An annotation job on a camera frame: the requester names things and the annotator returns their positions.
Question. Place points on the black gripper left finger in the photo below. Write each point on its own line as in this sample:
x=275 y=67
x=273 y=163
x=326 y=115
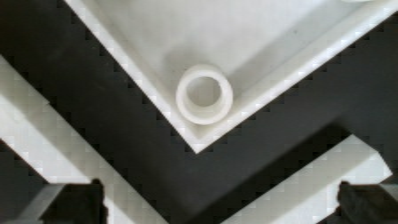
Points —
x=68 y=204

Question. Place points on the white square table top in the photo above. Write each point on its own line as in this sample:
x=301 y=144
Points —
x=266 y=39

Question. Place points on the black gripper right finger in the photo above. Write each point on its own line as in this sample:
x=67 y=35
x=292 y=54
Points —
x=367 y=204

